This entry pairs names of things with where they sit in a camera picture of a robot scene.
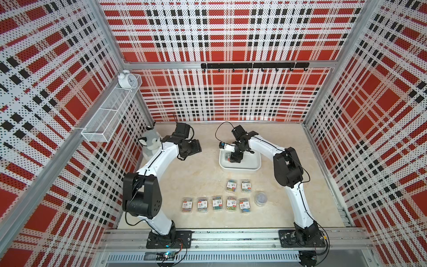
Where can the round clear paper clip box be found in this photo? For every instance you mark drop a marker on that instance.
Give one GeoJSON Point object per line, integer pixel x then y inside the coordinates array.
{"type": "Point", "coordinates": [261, 199]}

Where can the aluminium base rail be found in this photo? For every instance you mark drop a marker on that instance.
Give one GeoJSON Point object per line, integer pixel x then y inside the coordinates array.
{"type": "Point", "coordinates": [239, 240]}

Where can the grey white husky plush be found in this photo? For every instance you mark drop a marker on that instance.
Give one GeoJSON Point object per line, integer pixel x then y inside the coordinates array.
{"type": "Point", "coordinates": [151, 143]}

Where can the black wall hook rail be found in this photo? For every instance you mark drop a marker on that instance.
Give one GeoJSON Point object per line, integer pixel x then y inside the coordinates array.
{"type": "Point", "coordinates": [256, 65]}

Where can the white plastic storage box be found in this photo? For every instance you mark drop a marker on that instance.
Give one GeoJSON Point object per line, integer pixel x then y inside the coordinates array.
{"type": "Point", "coordinates": [249, 163]}

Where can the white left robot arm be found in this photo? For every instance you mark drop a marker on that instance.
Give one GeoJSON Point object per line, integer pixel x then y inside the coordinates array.
{"type": "Point", "coordinates": [141, 189]}

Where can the white alarm clock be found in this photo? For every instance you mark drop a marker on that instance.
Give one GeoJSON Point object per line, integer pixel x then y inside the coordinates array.
{"type": "Point", "coordinates": [127, 80]}

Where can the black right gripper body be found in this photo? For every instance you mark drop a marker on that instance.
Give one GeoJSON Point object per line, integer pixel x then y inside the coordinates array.
{"type": "Point", "coordinates": [238, 152]}

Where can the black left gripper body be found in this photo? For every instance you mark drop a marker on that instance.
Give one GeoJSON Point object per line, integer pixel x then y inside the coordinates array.
{"type": "Point", "coordinates": [191, 148]}

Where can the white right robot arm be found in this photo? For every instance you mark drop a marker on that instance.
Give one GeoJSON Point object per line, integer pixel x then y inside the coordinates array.
{"type": "Point", "coordinates": [288, 172]}

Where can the white wire mesh shelf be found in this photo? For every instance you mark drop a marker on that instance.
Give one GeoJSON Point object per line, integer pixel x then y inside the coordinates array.
{"type": "Point", "coordinates": [107, 118]}

